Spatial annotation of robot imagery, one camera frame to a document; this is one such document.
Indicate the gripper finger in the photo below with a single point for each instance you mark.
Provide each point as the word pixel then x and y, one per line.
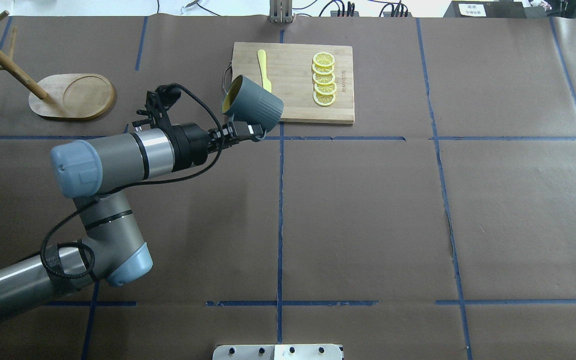
pixel 235 127
pixel 229 139

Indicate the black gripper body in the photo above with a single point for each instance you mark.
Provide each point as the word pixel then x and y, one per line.
pixel 191 144

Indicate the teal ribbed mug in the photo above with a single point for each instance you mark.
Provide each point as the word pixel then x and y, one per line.
pixel 249 102

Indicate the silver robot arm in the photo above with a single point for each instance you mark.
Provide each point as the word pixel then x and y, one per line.
pixel 101 240

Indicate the wooden cup storage rack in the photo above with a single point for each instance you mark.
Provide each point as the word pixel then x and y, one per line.
pixel 68 96

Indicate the yellow plastic knife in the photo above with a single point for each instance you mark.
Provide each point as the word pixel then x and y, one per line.
pixel 263 68

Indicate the bamboo cutting board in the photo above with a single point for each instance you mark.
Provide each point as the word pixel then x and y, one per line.
pixel 289 68

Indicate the lemon slice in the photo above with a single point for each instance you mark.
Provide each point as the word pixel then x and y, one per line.
pixel 322 70
pixel 328 89
pixel 323 59
pixel 323 100
pixel 324 79

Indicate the orange black power strip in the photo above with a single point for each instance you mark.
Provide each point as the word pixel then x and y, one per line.
pixel 345 9

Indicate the black box with label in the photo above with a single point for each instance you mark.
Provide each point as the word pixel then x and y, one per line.
pixel 493 9

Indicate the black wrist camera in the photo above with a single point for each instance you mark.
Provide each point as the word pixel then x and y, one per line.
pixel 156 107

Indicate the aluminium frame post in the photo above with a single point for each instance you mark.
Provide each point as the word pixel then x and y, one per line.
pixel 281 12

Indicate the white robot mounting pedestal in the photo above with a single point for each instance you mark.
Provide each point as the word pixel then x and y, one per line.
pixel 299 351

